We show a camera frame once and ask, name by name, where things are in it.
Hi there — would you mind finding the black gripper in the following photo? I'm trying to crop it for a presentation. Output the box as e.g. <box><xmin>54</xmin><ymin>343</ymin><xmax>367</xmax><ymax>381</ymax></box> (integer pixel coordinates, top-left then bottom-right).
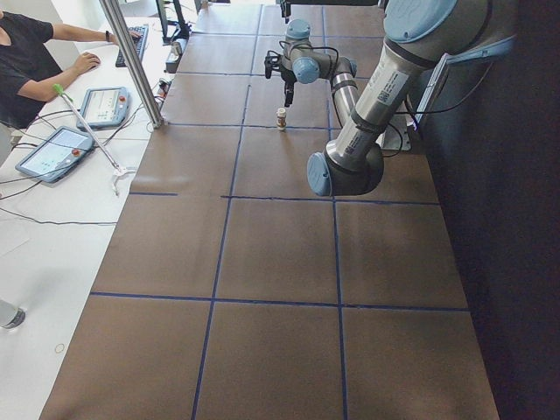
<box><xmin>280</xmin><ymin>66</ymin><xmax>296</xmax><ymax>108</ymax></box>

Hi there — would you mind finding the white PPR pipe valve piece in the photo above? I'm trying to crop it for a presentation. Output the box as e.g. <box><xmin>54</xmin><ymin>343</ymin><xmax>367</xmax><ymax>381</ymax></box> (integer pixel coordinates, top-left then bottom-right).
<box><xmin>276</xmin><ymin>108</ymin><xmax>287</xmax><ymax>131</ymax></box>

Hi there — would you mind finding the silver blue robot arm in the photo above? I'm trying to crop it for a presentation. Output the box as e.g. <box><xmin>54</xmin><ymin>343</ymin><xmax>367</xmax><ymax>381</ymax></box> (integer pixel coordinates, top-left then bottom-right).
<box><xmin>265</xmin><ymin>1</ymin><xmax>519</xmax><ymax>196</ymax></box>

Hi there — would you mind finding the metal weight cylinder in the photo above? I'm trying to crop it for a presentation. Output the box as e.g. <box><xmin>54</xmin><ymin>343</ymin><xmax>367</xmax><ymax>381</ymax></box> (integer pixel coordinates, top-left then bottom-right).
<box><xmin>171</xmin><ymin>38</ymin><xmax>187</xmax><ymax>56</ymax></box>

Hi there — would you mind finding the orange black connector board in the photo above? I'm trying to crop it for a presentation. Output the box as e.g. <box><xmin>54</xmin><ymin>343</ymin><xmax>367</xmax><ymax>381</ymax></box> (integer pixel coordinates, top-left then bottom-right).
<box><xmin>157</xmin><ymin>79</ymin><xmax>171</xmax><ymax>98</ymax></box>

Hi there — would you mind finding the black monitor stand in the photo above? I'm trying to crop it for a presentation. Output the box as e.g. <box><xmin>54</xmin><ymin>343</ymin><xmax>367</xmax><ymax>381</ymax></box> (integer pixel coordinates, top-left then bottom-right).
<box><xmin>156</xmin><ymin>0</ymin><xmax>191</xmax><ymax>45</ymax></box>

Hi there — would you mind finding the black keyboard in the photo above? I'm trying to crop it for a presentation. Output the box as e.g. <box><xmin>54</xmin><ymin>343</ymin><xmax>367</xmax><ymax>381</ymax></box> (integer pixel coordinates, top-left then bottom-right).
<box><xmin>115</xmin><ymin>24</ymin><xmax>151</xmax><ymax>68</ymax></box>

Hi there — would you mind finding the far teach pendant tablet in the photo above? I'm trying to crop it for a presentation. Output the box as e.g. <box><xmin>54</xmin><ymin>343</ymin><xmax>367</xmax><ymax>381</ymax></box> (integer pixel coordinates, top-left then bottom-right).
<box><xmin>80</xmin><ymin>87</ymin><xmax>130</xmax><ymax>130</ymax></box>

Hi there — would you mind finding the teach pendant tablet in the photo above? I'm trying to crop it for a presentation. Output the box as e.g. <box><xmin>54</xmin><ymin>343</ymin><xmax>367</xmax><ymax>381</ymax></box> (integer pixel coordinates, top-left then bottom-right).
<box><xmin>80</xmin><ymin>87</ymin><xmax>130</xmax><ymax>130</ymax></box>
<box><xmin>15</xmin><ymin>127</ymin><xmax>94</xmax><ymax>184</ymax></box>

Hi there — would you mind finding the near teach pendant tablet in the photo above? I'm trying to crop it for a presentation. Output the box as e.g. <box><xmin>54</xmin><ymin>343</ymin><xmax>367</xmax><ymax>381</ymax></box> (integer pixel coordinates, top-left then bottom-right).
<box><xmin>15</xmin><ymin>127</ymin><xmax>94</xmax><ymax>184</ymax></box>

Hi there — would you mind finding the person in black shirt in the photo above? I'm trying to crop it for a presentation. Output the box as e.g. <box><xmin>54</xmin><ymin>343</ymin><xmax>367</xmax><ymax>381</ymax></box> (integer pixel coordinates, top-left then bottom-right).
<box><xmin>1</xmin><ymin>11</ymin><xmax>118</xmax><ymax>130</ymax></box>

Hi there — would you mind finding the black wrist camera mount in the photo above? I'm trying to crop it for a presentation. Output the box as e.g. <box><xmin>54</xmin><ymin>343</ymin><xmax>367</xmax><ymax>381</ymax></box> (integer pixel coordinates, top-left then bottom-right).
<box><xmin>264</xmin><ymin>50</ymin><xmax>282</xmax><ymax>79</ymax></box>

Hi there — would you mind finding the aluminium frame post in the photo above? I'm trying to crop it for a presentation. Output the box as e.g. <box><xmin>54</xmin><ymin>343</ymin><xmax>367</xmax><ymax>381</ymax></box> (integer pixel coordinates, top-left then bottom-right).
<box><xmin>100</xmin><ymin>0</ymin><xmax>164</xmax><ymax>129</ymax></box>

